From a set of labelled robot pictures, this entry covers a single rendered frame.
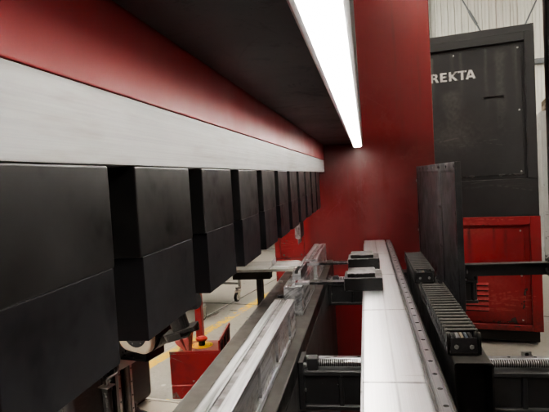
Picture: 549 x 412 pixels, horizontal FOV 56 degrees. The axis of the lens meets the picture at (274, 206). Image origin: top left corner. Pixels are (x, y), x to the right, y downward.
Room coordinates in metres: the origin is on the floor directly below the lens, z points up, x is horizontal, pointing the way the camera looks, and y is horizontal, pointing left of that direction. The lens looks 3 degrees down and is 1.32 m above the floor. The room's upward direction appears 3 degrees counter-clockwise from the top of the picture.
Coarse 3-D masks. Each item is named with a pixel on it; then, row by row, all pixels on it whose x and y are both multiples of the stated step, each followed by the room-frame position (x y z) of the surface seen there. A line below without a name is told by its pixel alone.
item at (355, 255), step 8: (352, 256) 1.83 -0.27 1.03; (360, 256) 1.83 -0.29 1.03; (368, 256) 1.82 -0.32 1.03; (376, 256) 1.85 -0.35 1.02; (312, 264) 1.89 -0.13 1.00; (320, 264) 1.88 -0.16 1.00; (328, 264) 1.88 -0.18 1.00; (336, 264) 1.87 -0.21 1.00; (344, 264) 1.87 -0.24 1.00; (352, 264) 1.82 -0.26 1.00; (360, 264) 1.82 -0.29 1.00; (368, 264) 1.81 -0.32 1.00; (376, 264) 1.81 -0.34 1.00
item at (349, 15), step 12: (288, 0) 0.40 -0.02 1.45; (348, 0) 0.40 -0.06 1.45; (348, 12) 0.43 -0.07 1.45; (300, 24) 0.46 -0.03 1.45; (348, 24) 0.47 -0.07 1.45; (348, 36) 0.51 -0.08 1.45; (312, 48) 0.55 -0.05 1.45; (324, 84) 0.78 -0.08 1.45; (336, 108) 1.04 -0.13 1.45; (360, 120) 1.32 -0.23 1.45; (348, 132) 1.67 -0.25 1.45; (360, 132) 1.70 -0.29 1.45
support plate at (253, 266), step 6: (252, 264) 1.97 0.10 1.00; (258, 264) 1.96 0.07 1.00; (264, 264) 1.95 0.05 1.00; (270, 264) 1.95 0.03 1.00; (240, 270) 1.86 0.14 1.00; (246, 270) 1.86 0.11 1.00; (252, 270) 1.86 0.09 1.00; (258, 270) 1.85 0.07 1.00; (264, 270) 1.85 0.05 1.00; (270, 270) 1.84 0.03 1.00; (276, 270) 1.84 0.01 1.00; (282, 270) 1.84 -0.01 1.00; (288, 270) 1.83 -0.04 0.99
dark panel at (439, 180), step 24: (432, 168) 1.99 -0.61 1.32; (456, 168) 1.50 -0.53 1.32; (432, 192) 2.05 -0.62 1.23; (456, 192) 1.50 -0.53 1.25; (432, 216) 2.08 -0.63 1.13; (456, 216) 1.51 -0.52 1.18; (432, 240) 2.11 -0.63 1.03; (456, 240) 1.52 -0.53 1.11; (432, 264) 2.14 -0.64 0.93; (456, 264) 1.56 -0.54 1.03; (456, 288) 1.58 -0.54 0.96
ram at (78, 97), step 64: (0, 0) 0.32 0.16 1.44; (64, 0) 0.38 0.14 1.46; (0, 64) 0.31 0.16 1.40; (64, 64) 0.38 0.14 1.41; (128, 64) 0.48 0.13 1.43; (192, 64) 0.67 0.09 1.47; (0, 128) 0.31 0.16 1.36; (64, 128) 0.37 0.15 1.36; (128, 128) 0.47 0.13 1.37; (192, 128) 0.65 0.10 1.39; (256, 128) 1.04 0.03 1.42
